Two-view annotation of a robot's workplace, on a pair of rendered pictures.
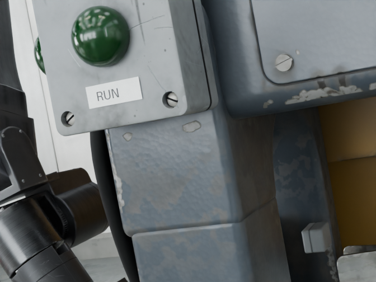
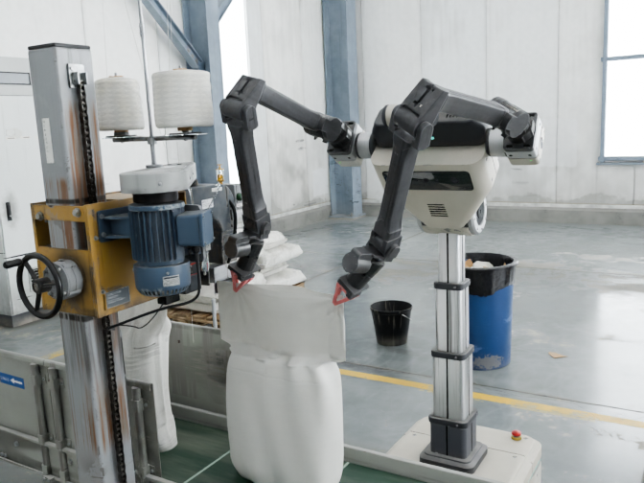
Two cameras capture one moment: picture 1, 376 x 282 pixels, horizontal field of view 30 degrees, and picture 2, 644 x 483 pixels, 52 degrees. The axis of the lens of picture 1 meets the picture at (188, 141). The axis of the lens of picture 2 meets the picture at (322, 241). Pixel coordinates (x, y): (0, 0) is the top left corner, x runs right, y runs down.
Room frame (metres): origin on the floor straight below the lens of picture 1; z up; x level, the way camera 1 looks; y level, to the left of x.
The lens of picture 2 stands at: (2.59, 0.67, 1.52)
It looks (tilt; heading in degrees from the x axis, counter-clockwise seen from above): 10 degrees down; 188
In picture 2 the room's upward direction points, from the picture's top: 3 degrees counter-clockwise
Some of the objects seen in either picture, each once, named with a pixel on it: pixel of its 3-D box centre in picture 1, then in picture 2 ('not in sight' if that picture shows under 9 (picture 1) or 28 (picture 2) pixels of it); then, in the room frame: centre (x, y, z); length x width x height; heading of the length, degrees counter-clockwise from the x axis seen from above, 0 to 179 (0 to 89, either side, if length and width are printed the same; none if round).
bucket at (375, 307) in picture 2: not in sight; (391, 323); (-1.83, 0.48, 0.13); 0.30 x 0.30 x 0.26
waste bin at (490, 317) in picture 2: not in sight; (478, 310); (-1.49, 1.04, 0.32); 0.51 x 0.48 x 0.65; 157
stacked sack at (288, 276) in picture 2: not in sight; (267, 282); (-2.81, -0.63, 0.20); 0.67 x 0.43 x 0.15; 157
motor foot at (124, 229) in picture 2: not in sight; (126, 224); (0.91, -0.12, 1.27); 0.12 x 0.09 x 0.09; 157
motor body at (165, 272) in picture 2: not in sight; (160, 247); (0.91, -0.03, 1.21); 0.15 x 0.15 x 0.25
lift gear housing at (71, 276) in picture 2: not in sight; (61, 279); (0.97, -0.29, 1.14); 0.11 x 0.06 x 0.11; 67
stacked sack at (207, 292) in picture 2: not in sight; (222, 285); (-2.24, -0.85, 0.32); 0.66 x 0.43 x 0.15; 159
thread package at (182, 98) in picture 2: not in sight; (182, 100); (0.77, 0.02, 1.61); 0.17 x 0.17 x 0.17
